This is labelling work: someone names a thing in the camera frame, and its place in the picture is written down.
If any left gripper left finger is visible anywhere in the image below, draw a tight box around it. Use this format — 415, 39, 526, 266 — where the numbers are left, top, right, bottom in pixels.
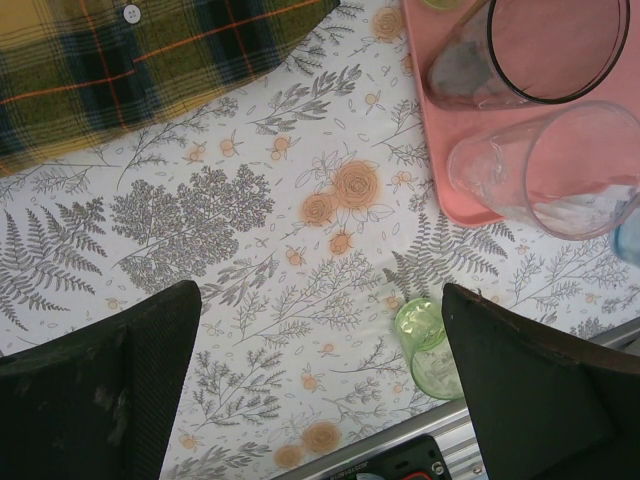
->
0, 279, 202, 480

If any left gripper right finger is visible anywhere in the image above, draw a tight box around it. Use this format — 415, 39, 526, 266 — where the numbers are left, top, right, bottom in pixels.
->
441, 282, 640, 480

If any blue plastic glass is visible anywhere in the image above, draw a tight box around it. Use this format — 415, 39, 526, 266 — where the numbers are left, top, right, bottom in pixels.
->
613, 197, 640, 265

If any clear plastic glass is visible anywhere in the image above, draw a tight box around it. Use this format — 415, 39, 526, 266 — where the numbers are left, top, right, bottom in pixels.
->
446, 100, 640, 242

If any smoky grey plastic glass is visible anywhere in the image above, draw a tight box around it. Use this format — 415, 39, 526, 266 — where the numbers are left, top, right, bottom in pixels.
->
424, 0, 631, 112

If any pink plastic tray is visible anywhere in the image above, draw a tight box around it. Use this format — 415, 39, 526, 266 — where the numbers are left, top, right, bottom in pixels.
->
402, 0, 640, 226

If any small green plastic glass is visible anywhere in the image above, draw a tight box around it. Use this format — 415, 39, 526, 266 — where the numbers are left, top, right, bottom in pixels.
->
394, 297, 466, 401

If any floral table cover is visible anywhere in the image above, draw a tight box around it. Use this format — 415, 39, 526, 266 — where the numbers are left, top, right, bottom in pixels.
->
0, 0, 640, 480

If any yellow black plaid shirt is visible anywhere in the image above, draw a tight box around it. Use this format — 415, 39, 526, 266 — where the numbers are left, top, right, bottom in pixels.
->
0, 0, 342, 176

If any aluminium front rail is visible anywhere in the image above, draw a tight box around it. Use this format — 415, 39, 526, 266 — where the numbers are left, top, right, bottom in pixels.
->
272, 319, 640, 480

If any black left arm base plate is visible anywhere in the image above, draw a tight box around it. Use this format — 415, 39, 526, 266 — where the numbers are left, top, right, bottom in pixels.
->
319, 433, 446, 480

